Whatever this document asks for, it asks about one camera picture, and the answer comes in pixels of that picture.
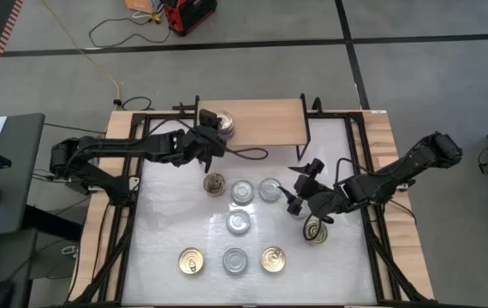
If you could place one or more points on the gold-lid Wild Planet can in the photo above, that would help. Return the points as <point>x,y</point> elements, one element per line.
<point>228,124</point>
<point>214,184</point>
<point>273,259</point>
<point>191,261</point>
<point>317,233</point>

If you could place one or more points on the red black equipment box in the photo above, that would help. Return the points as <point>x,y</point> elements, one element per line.
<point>188,17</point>

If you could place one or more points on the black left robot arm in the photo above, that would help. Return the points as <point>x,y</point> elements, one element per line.
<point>132,147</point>

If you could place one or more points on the black metal table frame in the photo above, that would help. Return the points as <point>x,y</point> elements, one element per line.
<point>329,114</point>

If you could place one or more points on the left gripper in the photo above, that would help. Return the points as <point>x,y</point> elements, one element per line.
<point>203,143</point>

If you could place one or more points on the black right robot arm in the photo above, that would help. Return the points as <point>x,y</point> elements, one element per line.
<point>398,171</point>

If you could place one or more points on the silver Bumble Bee tuna can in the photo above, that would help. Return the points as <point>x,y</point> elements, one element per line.
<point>238,221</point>
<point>300,217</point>
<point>242,191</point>
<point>269,189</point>
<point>235,261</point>

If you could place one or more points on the wooden shelf black metal legs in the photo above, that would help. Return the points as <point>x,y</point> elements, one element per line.
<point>265,124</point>

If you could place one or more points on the orange box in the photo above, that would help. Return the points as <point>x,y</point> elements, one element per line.
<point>139,5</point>

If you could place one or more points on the grey desk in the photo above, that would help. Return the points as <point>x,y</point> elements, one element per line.
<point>21,179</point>

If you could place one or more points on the black desk base bar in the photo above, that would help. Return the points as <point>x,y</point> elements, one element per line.
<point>51,222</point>

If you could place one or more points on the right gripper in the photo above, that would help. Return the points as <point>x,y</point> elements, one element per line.
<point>319,194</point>

